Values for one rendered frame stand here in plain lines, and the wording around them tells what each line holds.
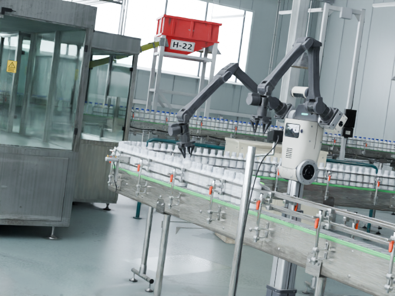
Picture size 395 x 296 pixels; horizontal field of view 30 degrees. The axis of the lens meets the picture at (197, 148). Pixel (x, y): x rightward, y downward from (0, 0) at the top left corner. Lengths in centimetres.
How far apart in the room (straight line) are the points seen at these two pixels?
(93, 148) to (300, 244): 632
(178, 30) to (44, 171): 438
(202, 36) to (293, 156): 674
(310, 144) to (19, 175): 353
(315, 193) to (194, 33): 531
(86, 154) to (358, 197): 421
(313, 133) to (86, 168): 541
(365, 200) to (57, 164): 298
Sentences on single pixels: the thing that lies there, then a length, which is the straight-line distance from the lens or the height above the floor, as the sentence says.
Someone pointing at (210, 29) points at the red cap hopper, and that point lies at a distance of 1114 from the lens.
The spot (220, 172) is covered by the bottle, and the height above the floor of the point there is 114.
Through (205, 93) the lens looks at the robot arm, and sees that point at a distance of 445.
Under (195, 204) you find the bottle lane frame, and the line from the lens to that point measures 427.
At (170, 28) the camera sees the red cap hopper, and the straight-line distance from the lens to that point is 1104.
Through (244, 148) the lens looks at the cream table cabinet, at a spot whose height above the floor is 111.
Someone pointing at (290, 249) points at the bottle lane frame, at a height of 88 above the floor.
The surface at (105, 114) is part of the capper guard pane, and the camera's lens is 960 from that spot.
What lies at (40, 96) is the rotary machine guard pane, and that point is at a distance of 728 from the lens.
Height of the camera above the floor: 148
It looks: 3 degrees down
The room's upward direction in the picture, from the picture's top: 7 degrees clockwise
